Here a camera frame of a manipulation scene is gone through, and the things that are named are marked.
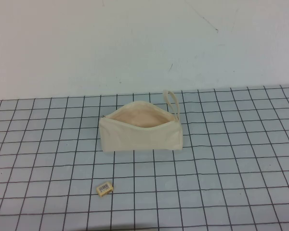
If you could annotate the cream canvas pencil case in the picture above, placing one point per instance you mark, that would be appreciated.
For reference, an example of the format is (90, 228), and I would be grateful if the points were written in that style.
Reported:
(139, 140)

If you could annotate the small yellow eraser with barcode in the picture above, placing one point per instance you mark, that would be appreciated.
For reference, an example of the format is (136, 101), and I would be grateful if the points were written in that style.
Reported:
(105, 188)

